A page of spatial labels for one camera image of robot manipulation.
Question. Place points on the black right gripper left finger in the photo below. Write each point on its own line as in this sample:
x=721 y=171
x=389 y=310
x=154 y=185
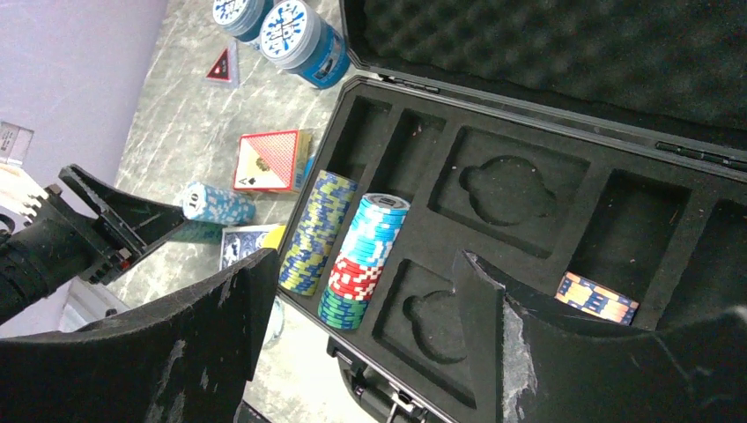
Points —
x=185 y=357

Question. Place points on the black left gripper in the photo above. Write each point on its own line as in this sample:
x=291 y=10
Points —
x=60 y=244

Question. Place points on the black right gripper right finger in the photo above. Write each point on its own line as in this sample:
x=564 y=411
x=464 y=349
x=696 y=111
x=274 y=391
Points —
x=534 y=359

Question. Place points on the light blue poker chip stack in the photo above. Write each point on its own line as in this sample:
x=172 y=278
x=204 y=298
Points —
x=205 y=203

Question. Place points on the blue playing card deck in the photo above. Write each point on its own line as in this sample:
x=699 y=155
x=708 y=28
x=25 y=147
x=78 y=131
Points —
x=241 y=241

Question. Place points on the red playing card deck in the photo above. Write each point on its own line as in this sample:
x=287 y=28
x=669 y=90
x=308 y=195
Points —
x=272 y=161

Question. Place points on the black poker set case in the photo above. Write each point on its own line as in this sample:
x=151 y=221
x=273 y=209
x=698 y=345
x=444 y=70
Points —
x=604 y=138

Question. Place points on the clear round plastic disc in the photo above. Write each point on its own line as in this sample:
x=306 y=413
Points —
x=275 y=324

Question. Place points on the yellow blue poker chip stack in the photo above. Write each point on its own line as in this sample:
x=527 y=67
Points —
x=316 y=232

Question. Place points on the red triangular plastic token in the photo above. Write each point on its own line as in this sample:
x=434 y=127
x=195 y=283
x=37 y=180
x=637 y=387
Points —
x=225 y=71

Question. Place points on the red white chip stack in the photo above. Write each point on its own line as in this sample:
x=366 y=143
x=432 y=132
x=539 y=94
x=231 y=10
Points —
x=353 y=281

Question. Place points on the blue white lidded jar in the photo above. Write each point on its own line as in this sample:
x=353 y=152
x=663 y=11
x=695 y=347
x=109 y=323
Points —
x=299 y=41
x=241 y=18

